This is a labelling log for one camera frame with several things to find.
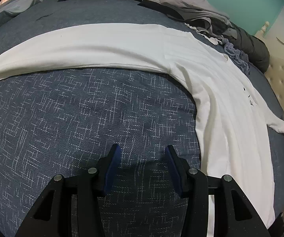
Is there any black and white garment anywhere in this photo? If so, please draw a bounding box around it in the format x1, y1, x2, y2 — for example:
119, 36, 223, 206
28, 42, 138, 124
184, 23, 223, 45

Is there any blue-grey crumpled garment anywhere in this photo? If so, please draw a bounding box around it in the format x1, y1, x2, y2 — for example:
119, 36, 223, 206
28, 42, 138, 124
222, 38, 251, 76

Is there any grey shirt pile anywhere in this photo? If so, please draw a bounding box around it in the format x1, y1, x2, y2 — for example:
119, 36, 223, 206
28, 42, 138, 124
139, 0, 232, 33

